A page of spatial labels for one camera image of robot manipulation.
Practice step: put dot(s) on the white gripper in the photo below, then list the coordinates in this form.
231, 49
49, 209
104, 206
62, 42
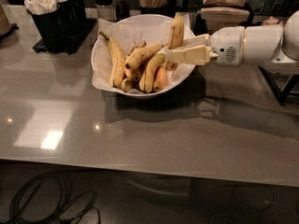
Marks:
226, 46

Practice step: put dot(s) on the spotted yellow banana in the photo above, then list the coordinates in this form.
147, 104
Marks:
176, 35

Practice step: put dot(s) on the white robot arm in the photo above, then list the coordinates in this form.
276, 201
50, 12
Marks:
264, 44

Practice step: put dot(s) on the orange-tinted banana front right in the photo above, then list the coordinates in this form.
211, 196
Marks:
161, 80

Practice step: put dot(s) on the yellow banana with long stem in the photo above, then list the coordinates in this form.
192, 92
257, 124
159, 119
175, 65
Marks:
141, 55

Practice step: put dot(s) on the small yellow banana front centre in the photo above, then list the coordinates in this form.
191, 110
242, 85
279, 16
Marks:
146, 81

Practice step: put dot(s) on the white bowl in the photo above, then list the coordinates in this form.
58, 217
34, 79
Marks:
140, 24

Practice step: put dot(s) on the white paper bowl liner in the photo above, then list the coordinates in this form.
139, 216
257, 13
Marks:
130, 31

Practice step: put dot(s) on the small banana stub front left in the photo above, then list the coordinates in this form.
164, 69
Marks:
126, 85

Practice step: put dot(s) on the long yellow banana at left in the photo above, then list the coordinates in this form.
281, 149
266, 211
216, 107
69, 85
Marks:
117, 58

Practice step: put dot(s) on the black napkin dispenser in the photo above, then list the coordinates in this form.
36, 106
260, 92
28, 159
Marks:
200, 25

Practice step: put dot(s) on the black stir stick holder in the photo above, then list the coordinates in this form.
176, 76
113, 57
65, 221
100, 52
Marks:
169, 9

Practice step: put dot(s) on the black condiment packet rack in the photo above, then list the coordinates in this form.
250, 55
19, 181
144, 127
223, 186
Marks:
284, 86

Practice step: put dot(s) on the pepper shaker black cap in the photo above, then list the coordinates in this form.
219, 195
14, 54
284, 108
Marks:
121, 9

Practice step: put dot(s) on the salt shaker black cap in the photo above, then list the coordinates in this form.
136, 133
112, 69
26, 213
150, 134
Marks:
104, 9

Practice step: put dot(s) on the black cutlery holder bin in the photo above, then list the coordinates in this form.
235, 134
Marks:
52, 21

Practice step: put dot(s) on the white plastic cutlery bunch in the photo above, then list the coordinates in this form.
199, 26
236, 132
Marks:
41, 7

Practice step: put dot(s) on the brown cup sleeve stack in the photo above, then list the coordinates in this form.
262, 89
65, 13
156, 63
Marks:
5, 25

